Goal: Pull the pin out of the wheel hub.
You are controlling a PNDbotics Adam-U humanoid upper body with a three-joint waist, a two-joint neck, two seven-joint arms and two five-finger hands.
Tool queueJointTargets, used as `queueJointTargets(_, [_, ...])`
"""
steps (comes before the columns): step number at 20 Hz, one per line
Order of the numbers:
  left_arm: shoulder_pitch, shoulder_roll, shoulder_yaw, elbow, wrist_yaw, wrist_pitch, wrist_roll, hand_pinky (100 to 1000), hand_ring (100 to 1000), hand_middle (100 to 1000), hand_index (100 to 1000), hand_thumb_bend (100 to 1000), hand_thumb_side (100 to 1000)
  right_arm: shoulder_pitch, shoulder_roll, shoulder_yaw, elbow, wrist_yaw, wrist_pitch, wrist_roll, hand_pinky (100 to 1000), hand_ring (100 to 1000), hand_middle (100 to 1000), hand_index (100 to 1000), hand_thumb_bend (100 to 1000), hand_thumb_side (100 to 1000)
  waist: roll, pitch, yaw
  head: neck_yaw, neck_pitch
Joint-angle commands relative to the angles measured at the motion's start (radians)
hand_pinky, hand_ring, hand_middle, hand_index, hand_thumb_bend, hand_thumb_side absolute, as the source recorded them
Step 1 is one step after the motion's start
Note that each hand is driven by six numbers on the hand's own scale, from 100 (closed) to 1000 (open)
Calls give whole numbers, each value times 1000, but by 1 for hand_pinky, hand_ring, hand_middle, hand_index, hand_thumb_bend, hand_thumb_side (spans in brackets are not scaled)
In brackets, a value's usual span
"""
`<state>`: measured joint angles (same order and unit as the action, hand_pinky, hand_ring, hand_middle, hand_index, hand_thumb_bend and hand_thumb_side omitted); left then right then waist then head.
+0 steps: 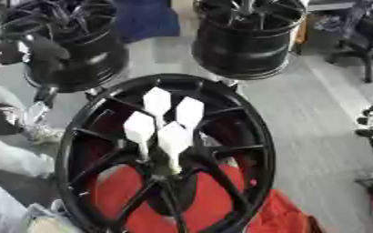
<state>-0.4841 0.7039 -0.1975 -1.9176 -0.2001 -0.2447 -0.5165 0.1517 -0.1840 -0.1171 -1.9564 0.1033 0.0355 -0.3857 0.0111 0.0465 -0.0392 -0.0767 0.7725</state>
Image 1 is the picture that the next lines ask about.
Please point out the black wheel rim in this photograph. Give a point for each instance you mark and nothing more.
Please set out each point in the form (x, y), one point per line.
(83, 69)
(243, 45)

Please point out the blue fabric object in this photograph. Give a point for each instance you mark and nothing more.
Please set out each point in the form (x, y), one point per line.
(144, 18)

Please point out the black spoked wheel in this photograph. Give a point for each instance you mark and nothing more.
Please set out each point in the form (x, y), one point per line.
(237, 142)

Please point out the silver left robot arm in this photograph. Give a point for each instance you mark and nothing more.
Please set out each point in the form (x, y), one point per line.
(9, 157)

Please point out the black office chair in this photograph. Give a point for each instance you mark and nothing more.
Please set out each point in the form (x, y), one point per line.
(367, 36)

